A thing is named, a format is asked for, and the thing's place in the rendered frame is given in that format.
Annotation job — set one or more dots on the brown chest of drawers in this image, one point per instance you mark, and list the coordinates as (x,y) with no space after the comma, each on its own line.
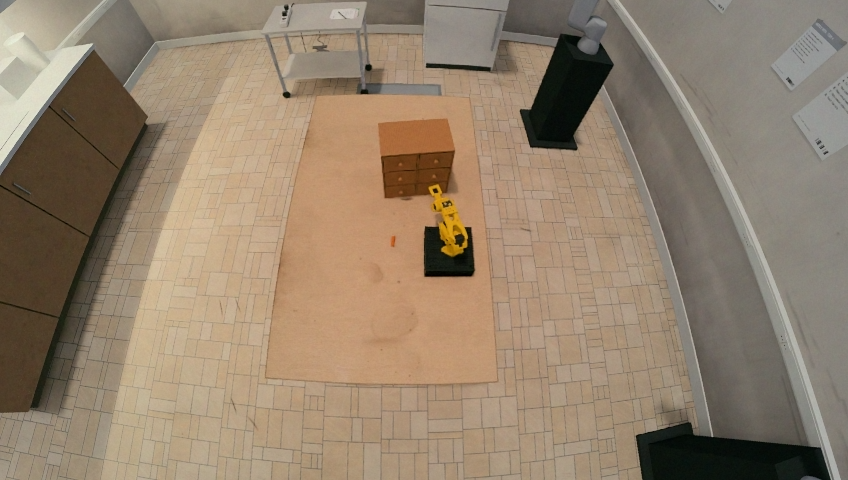
(415,137)

